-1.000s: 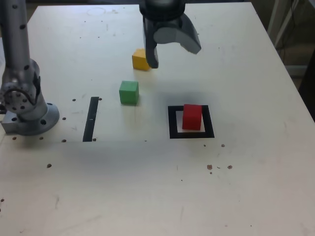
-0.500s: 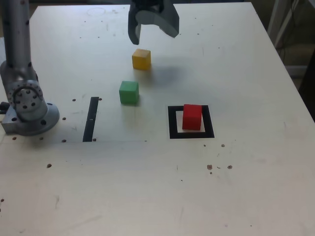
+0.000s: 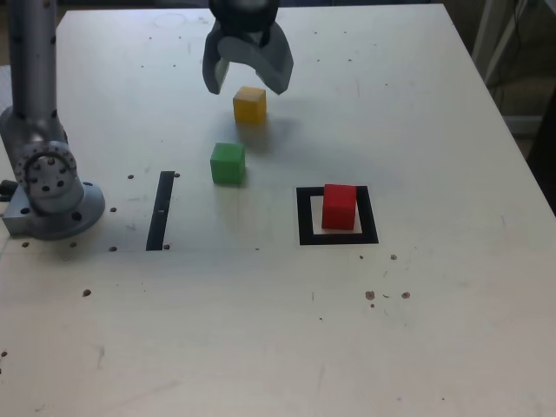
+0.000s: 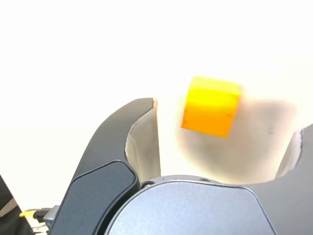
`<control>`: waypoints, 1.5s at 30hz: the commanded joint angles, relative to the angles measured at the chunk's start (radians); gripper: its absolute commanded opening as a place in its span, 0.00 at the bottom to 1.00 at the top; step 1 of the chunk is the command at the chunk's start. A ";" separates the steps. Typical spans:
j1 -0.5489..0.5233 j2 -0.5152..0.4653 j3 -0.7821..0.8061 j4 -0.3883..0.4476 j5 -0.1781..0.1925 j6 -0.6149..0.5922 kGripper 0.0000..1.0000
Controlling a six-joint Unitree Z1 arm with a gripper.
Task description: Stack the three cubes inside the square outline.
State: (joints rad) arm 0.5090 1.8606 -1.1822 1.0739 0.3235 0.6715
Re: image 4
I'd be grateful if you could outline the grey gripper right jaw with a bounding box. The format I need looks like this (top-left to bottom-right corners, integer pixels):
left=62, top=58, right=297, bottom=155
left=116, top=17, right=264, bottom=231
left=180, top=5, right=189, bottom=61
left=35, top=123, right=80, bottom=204
left=104, top=123, right=313, bottom=235

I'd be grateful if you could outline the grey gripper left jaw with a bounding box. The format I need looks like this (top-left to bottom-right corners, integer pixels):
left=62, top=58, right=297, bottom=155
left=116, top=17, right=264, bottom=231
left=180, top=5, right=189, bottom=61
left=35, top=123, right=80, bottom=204
left=47, top=97, right=162, bottom=235

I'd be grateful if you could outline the yellow cube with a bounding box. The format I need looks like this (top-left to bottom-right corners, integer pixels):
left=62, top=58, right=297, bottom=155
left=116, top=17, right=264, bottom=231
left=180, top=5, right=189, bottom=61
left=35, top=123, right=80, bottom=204
left=180, top=76, right=242, bottom=138

